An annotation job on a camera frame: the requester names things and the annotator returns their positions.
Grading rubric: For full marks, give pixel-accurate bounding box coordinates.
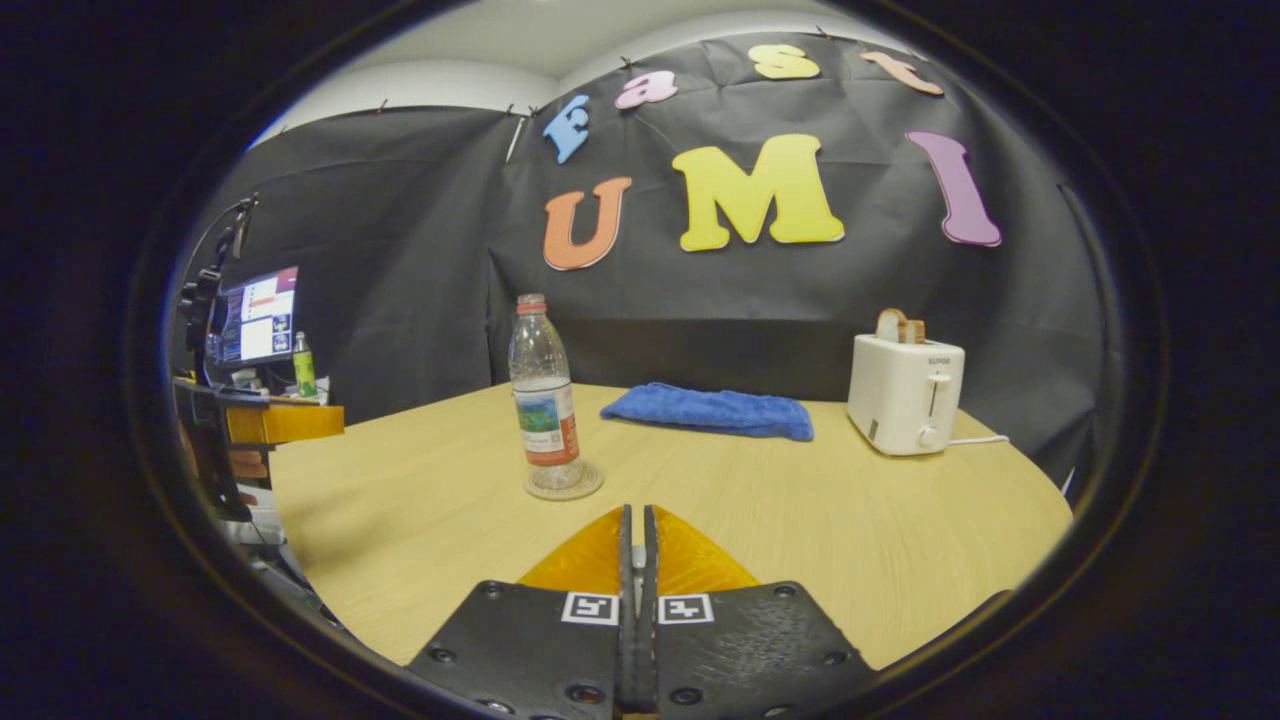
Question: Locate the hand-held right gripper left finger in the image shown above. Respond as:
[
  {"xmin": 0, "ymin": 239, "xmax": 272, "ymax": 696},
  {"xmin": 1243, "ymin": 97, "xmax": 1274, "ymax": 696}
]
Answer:
[{"xmin": 405, "ymin": 505, "xmax": 638, "ymax": 720}]

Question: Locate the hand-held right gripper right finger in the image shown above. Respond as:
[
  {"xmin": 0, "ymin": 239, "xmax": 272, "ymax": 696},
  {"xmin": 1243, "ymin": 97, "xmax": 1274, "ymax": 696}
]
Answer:
[{"xmin": 643, "ymin": 505, "xmax": 877, "ymax": 720}]

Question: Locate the clear glass coaster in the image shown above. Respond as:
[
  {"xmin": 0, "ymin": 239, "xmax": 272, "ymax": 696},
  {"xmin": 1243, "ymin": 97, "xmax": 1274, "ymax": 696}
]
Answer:
[{"xmin": 523, "ymin": 460, "xmax": 604, "ymax": 502}]

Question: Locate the clear plastic water bottle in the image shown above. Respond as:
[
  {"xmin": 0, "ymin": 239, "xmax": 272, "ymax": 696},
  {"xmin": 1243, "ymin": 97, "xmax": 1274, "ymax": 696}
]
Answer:
[{"xmin": 508, "ymin": 293, "xmax": 586, "ymax": 493}]

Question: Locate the computer monitor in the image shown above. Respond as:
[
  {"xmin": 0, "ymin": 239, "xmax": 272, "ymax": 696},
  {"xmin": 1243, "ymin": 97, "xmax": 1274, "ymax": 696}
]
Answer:
[{"xmin": 215, "ymin": 266, "xmax": 299, "ymax": 366}]

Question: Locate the black equipment stand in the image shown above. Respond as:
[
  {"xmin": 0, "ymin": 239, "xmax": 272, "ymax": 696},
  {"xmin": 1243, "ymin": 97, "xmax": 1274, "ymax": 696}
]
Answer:
[{"xmin": 178, "ymin": 195, "xmax": 259, "ymax": 386}]

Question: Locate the blue towel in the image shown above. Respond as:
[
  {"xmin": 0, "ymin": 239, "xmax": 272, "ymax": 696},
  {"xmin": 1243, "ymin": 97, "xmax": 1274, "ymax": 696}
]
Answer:
[{"xmin": 600, "ymin": 382, "xmax": 815, "ymax": 442}]

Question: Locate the white toaster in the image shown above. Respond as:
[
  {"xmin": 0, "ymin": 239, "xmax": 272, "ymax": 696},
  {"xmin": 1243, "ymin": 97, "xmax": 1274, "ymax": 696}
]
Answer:
[{"xmin": 847, "ymin": 334, "xmax": 966, "ymax": 457}]

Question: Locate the toast slice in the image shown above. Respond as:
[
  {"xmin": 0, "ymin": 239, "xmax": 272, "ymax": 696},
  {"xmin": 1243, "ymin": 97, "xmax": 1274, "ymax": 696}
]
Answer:
[{"xmin": 876, "ymin": 308, "xmax": 927, "ymax": 345}]

